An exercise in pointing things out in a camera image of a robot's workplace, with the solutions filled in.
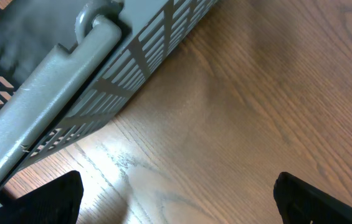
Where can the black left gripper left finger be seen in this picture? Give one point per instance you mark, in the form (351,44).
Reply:
(57,202)

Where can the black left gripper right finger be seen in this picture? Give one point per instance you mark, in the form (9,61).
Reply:
(299,202)

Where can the grey plastic mesh basket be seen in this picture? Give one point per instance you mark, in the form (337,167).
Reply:
(68,67)

